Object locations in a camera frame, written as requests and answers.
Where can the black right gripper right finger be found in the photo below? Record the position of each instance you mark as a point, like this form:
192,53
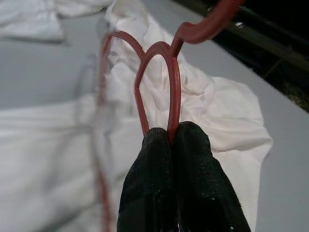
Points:
205,193

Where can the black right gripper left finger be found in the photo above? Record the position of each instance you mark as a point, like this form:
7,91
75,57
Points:
149,188

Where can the plain white t-shirt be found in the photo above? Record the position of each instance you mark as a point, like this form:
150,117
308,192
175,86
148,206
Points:
205,101

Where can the red plastic clothes hanger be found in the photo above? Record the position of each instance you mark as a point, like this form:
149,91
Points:
175,96

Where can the white t-shirt black lettering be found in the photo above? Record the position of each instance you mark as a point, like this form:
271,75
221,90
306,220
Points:
29,19

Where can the grey table black legs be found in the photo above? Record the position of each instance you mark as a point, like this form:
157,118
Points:
36,72

